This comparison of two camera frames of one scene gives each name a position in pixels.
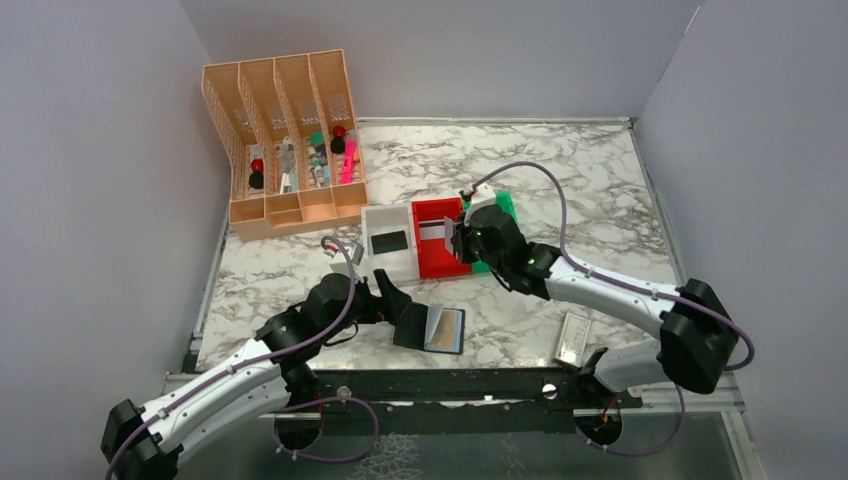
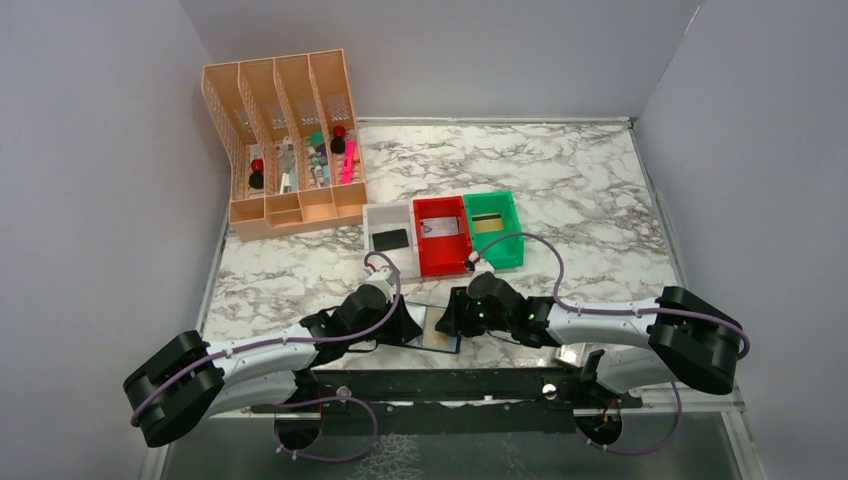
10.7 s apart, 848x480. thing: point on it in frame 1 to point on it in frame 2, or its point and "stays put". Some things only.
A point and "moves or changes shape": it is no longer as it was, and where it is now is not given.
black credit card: x=389 y=242 stays put
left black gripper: x=385 y=294 to x=403 y=321
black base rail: x=352 y=399 stays put
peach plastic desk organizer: x=289 y=135 stays put
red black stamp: x=256 y=177 stays put
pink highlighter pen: x=348 y=161 stays put
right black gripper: x=462 y=240 to x=454 y=317
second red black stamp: x=338 y=142 stays put
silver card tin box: x=573 y=339 moves or changes shape
